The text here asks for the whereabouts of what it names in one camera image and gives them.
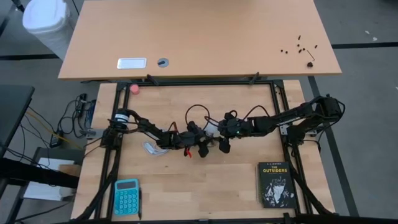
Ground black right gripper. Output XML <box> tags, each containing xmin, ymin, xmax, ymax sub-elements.
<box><xmin>214</xmin><ymin>111</ymin><xmax>238</xmax><ymax>154</ymax></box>

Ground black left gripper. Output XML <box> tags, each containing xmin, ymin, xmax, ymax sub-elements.
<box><xmin>186</xmin><ymin>120</ymin><xmax>215</xmax><ymax>159</ymax></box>

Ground black paperback book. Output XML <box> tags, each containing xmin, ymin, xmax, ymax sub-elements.
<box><xmin>257</xmin><ymin>161</ymin><xmax>299</xmax><ymax>210</ymax></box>

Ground black pen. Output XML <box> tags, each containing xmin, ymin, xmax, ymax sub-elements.
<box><xmin>137</xmin><ymin>186</ymin><xmax>144</xmax><ymax>220</ymax></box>

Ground teal desk calculator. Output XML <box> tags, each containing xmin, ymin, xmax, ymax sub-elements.
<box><xmin>113</xmin><ymin>178</ymin><xmax>141</xmax><ymax>217</ymax></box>

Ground light wooden desk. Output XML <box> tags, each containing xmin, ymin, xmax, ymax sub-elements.
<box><xmin>57</xmin><ymin>0</ymin><xmax>343</xmax><ymax>80</ymax></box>

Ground white rectangular desk plate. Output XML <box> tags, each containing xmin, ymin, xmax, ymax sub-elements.
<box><xmin>116</xmin><ymin>57</ymin><xmax>147</xmax><ymax>70</ymax></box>

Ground black power brick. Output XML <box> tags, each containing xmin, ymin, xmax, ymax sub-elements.
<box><xmin>49</xmin><ymin>130</ymin><xmax>65</xmax><ymax>149</ymax></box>

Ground white box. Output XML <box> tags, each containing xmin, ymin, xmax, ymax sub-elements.
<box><xmin>23</xmin><ymin>157</ymin><xmax>77</xmax><ymax>202</ymax></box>

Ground black side desk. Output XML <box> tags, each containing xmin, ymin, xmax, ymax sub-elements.
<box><xmin>0</xmin><ymin>83</ymin><xmax>36</xmax><ymax>158</ymax></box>

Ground white trash bin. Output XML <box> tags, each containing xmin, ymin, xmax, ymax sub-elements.
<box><xmin>21</xmin><ymin>0</ymin><xmax>75</xmax><ymax>60</ymax></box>

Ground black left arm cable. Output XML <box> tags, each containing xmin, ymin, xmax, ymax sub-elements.
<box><xmin>185</xmin><ymin>103</ymin><xmax>213</xmax><ymax>127</ymax></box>

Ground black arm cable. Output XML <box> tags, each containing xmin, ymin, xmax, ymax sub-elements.
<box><xmin>241</xmin><ymin>105</ymin><xmax>271</xmax><ymax>121</ymax></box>
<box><xmin>185</xmin><ymin>103</ymin><xmax>213</xmax><ymax>127</ymax></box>

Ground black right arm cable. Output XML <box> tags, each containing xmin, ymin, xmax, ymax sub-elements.
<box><xmin>241</xmin><ymin>105</ymin><xmax>271</xmax><ymax>121</ymax></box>

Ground white power cable with switch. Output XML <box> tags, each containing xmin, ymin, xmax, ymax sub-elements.
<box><xmin>142</xmin><ymin>141</ymin><xmax>170</xmax><ymax>157</ymax></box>

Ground black frame clamp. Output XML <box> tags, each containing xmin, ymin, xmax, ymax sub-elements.
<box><xmin>248</xmin><ymin>72</ymin><xmax>261</xmax><ymax>86</ymax></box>
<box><xmin>146</xmin><ymin>73</ymin><xmax>160</xmax><ymax>86</ymax></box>

